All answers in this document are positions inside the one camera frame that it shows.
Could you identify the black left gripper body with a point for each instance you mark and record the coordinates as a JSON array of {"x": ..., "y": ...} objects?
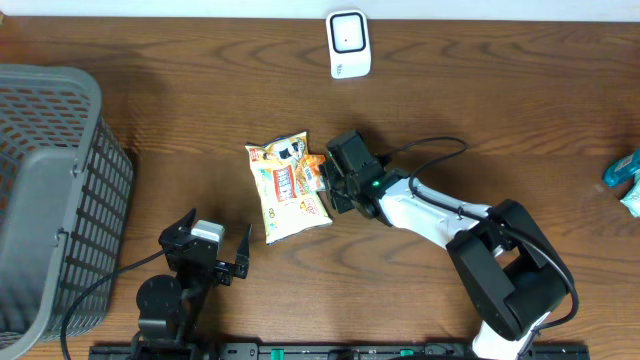
[{"x": 193, "y": 281}]

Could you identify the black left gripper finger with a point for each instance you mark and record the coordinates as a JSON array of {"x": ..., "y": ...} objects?
[
  {"x": 243, "y": 255},
  {"x": 180, "y": 231}
]

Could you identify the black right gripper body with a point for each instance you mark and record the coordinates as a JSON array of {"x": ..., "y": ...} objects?
[{"x": 341, "y": 188}]

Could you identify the small orange white carton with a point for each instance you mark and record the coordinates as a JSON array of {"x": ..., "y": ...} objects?
[{"x": 308, "y": 175}]

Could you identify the yellow snack bag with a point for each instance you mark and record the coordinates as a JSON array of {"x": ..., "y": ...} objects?
[{"x": 285, "y": 210}]

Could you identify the teal mouthwash bottle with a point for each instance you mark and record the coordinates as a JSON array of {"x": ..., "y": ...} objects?
[{"x": 622, "y": 170}]

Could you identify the light blue tissue pack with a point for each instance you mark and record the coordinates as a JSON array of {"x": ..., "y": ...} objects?
[{"x": 632, "y": 198}]

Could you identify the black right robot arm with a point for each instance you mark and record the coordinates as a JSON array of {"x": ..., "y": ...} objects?
[{"x": 512, "y": 274}]

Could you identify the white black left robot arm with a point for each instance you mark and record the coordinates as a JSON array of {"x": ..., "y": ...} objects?
[{"x": 169, "y": 305}]

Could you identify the white barcode scanner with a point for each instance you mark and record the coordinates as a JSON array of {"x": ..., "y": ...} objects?
[{"x": 349, "y": 44}]

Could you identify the grey plastic shopping basket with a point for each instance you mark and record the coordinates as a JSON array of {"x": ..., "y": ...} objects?
[{"x": 66, "y": 186}]

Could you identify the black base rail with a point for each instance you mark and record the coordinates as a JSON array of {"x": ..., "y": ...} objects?
[{"x": 252, "y": 351}]

